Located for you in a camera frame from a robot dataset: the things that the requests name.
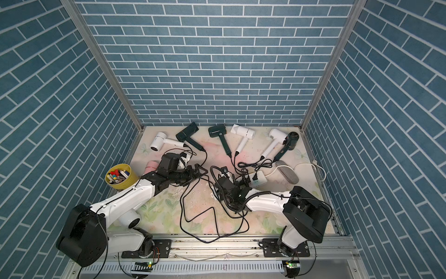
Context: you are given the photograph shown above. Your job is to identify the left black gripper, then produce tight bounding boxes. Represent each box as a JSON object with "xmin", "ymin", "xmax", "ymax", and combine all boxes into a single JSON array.
[{"xmin": 167, "ymin": 163, "xmax": 208, "ymax": 186}]

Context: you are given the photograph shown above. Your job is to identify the black power cord with plug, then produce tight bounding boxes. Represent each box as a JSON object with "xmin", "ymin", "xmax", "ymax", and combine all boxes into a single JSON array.
[{"xmin": 179, "ymin": 163, "xmax": 251, "ymax": 244}]

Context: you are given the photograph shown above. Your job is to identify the white power strip coloured sockets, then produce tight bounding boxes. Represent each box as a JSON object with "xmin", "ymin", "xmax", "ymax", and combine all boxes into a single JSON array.
[{"xmin": 245, "ymin": 170, "xmax": 268, "ymax": 188}]

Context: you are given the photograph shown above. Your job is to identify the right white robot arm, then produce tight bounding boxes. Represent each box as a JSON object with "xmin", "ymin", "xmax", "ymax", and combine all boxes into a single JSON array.
[{"xmin": 215, "ymin": 175, "xmax": 332, "ymax": 256}]

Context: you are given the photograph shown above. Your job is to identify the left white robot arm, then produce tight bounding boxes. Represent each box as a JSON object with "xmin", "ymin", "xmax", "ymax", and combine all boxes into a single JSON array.
[{"xmin": 55, "ymin": 152, "xmax": 208, "ymax": 267}]

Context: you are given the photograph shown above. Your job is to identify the pink hair dryer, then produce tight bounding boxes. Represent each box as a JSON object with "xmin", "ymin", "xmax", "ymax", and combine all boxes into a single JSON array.
[{"xmin": 144, "ymin": 160, "xmax": 159, "ymax": 174}]

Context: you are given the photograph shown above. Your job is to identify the dark green dryer angled nozzle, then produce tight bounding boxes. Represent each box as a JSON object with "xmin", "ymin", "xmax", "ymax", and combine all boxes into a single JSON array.
[{"xmin": 175, "ymin": 122, "xmax": 205, "ymax": 152}]

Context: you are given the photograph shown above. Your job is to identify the white hair dryer far left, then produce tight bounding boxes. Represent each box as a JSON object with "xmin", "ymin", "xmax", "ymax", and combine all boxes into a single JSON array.
[{"xmin": 150, "ymin": 132, "xmax": 186, "ymax": 152}]

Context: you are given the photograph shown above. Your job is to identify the dark green dryer centre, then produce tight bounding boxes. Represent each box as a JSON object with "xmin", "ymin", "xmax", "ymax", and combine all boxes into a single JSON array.
[{"xmin": 208, "ymin": 124, "xmax": 232, "ymax": 158}]

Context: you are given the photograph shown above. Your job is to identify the yellow cup of pens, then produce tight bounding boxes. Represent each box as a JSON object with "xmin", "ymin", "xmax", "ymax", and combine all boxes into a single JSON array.
[{"xmin": 105, "ymin": 164, "xmax": 139, "ymax": 190}]

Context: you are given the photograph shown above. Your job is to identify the white folding hair dryer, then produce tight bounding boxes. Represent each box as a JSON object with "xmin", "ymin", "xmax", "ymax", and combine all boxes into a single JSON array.
[{"xmin": 231, "ymin": 124, "xmax": 256, "ymax": 156}]

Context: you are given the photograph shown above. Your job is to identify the large white dryer front left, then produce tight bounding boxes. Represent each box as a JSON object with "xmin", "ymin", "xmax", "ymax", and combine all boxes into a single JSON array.
[{"xmin": 118, "ymin": 209, "xmax": 141, "ymax": 229}]

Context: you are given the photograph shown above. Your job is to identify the white glossy hair dryer right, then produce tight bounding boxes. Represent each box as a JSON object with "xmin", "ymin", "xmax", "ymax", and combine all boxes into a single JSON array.
[{"xmin": 260, "ymin": 129, "xmax": 288, "ymax": 159}]

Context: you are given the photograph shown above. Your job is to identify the dark green dryer right corner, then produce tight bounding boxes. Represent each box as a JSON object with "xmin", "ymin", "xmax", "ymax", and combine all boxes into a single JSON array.
[{"xmin": 273, "ymin": 131, "xmax": 300, "ymax": 162}]

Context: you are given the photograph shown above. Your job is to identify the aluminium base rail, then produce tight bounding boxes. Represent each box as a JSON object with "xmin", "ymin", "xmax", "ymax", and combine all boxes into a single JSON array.
[{"xmin": 62, "ymin": 235, "xmax": 367, "ymax": 279}]

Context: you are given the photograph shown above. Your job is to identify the white wall cable connector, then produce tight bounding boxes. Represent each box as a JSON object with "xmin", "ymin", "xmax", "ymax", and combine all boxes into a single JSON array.
[{"xmin": 266, "ymin": 159, "xmax": 327, "ymax": 182}]

